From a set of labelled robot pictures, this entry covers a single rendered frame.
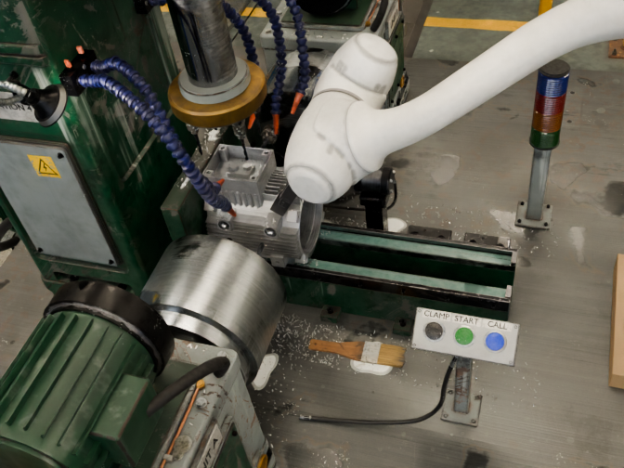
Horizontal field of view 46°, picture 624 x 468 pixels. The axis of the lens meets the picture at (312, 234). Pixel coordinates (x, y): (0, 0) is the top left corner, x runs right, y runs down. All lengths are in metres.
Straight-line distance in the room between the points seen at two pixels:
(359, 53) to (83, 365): 0.58
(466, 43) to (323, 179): 2.94
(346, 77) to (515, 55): 0.26
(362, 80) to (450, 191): 0.80
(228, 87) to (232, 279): 0.33
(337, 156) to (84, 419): 0.47
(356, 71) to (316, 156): 0.18
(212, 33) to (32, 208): 0.55
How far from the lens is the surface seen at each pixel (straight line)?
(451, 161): 1.95
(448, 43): 3.90
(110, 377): 0.98
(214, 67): 1.30
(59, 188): 1.48
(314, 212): 1.59
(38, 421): 0.95
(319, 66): 1.68
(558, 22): 1.05
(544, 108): 1.57
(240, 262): 1.28
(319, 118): 1.04
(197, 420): 1.10
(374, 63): 1.11
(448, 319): 1.25
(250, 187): 1.44
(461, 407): 1.45
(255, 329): 1.27
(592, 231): 1.80
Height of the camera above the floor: 2.08
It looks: 46 degrees down
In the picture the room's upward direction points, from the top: 10 degrees counter-clockwise
